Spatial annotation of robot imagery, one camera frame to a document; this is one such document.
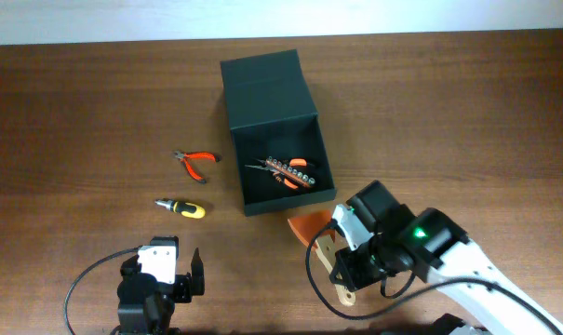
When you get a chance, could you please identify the red handled cutting pliers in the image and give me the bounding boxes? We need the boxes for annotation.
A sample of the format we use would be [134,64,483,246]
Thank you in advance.
[173,149,221,184]

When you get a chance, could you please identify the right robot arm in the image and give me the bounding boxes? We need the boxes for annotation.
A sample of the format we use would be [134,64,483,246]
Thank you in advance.
[329,181,563,334]

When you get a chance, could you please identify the orange socket bit rail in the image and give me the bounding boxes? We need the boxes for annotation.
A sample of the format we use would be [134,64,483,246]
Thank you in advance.
[264,155,317,189]

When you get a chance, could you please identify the black cardboard box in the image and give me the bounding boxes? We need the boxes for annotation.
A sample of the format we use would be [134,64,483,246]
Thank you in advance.
[221,49,337,217]

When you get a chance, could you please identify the right black cable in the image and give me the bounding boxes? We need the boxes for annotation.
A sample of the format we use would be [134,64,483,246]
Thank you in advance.
[304,219,563,335]

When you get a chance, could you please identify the orange black needle-nose pliers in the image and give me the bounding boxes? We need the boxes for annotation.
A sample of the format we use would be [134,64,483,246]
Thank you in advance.
[244,156,315,191]

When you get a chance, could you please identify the left black cable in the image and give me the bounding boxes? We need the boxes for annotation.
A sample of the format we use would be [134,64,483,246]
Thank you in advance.
[62,247,141,335]

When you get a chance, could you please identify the black cable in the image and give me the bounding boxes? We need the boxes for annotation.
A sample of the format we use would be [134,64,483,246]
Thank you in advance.
[304,219,563,335]
[62,247,141,335]

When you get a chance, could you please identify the orange scraper wooden handle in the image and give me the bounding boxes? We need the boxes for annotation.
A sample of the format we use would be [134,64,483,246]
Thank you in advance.
[288,209,356,306]

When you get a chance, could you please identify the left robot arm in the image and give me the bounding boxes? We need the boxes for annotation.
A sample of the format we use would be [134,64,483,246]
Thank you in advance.
[117,236,205,335]

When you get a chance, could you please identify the yellow black stubby screwdriver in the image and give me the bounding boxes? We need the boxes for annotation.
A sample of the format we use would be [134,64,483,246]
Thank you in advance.
[154,199,206,219]

